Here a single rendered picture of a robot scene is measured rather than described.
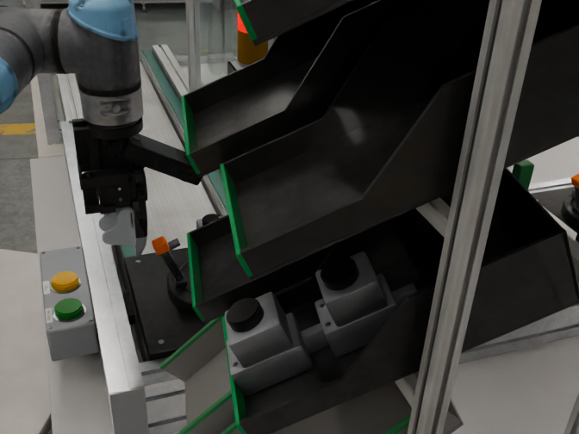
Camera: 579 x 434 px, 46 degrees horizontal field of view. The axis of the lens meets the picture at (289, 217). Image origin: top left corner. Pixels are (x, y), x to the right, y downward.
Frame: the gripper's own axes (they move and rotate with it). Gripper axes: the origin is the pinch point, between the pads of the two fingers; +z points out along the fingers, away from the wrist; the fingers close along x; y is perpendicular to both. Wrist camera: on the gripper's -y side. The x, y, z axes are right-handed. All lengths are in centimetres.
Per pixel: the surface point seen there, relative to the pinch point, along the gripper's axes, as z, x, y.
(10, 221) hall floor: 106, -193, 32
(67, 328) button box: 10.8, 1.8, 11.7
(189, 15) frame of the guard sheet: -11, -75, -24
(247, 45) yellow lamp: -22.6, -17.1, -20.7
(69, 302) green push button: 9.4, -2.2, 10.9
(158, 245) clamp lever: -0.3, 0.9, -2.3
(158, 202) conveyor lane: 14.9, -37.0, -8.4
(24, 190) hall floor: 106, -220, 26
